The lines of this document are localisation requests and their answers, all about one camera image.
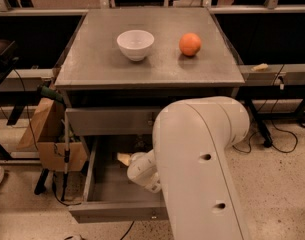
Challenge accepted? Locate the brown cardboard box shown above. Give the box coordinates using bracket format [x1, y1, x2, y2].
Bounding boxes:
[16, 97, 89, 173]

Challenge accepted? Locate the closed grey top drawer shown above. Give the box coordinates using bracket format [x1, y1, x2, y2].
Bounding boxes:
[66, 107, 161, 136]

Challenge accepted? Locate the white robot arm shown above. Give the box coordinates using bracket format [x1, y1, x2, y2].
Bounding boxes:
[127, 96, 251, 240]

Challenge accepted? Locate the grey wooden drawer cabinet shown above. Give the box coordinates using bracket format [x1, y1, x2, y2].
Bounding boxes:
[54, 7, 246, 145]

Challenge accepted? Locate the white ceramic bowl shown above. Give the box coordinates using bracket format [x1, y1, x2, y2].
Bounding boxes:
[117, 30, 155, 61]

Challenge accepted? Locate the clear plastic water bottle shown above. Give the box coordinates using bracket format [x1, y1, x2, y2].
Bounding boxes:
[134, 135, 148, 152]

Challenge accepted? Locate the green handled grabber stick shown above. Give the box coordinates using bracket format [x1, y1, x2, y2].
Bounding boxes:
[37, 85, 72, 202]

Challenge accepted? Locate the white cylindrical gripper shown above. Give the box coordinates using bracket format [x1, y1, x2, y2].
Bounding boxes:
[117, 150, 161, 193]

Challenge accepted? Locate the open grey middle drawer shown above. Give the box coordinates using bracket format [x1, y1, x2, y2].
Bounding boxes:
[69, 135, 168, 223]

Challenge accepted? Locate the orange fruit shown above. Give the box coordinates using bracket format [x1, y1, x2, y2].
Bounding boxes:
[179, 33, 202, 57]

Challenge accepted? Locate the small yellow foam piece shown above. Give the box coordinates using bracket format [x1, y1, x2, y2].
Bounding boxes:
[251, 63, 268, 72]

